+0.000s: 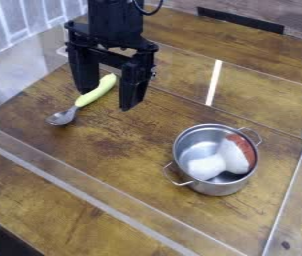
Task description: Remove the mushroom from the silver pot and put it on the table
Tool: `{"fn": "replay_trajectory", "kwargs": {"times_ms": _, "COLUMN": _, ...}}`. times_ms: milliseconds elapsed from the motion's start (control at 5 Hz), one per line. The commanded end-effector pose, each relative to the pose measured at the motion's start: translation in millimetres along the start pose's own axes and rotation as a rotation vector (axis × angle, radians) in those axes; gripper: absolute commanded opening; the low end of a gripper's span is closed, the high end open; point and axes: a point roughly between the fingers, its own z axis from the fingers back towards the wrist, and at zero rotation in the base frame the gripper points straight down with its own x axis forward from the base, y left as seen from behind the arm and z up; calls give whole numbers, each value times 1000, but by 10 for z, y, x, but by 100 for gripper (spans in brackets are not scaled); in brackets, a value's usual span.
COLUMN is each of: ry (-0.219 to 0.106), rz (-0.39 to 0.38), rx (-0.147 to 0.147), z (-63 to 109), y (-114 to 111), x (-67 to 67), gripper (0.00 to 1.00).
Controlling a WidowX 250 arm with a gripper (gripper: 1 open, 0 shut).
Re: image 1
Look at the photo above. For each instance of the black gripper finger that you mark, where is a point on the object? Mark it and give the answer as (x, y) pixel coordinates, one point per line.
(136, 73)
(84, 68)

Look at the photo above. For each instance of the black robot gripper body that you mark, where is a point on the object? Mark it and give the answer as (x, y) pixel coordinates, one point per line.
(112, 34)

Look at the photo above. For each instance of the white mushroom with red cap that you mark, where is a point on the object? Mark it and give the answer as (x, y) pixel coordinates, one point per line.
(234, 157)

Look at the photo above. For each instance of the silver metal pot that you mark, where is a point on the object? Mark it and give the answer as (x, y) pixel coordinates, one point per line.
(198, 142)

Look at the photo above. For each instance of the clear acrylic triangular stand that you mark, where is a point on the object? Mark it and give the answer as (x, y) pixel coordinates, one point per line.
(61, 51)

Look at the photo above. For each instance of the black bar at table edge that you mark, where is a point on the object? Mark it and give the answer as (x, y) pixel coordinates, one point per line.
(240, 20)

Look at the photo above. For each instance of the spoon with yellow-green handle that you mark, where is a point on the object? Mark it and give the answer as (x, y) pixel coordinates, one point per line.
(64, 117)

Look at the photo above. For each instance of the clear acrylic enclosure panel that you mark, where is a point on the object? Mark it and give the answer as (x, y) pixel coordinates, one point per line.
(164, 228)

